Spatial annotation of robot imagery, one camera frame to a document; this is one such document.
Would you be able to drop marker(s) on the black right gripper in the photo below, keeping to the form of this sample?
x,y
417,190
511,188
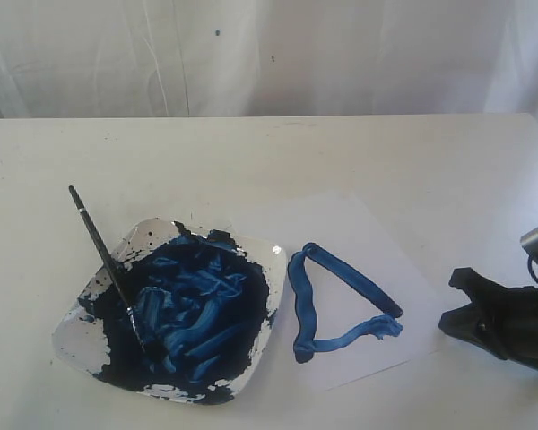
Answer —
x,y
511,330

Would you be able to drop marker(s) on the black paintbrush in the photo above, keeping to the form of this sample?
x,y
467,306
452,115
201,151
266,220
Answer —
x,y
107,264

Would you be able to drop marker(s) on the white paper sheet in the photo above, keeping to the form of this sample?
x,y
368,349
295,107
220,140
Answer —
x,y
345,228

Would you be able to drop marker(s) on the white square plate blue paint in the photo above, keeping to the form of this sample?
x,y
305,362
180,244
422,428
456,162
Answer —
x,y
189,321

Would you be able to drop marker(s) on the white backdrop curtain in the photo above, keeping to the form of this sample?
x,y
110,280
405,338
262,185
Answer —
x,y
264,58

